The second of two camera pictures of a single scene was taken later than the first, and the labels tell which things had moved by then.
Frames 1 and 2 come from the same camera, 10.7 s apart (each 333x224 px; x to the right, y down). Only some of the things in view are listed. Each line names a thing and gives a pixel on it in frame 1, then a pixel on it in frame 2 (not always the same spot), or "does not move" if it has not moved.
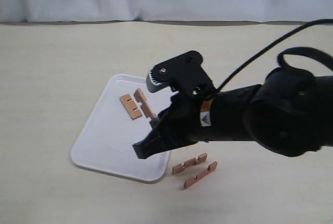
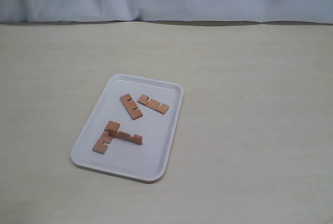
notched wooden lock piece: [129, 106] does not move
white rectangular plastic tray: [105, 143] does not move
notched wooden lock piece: [178, 168] -> [110, 131]
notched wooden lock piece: [141, 99] -> [152, 104]
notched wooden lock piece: [192, 180] -> [113, 128]
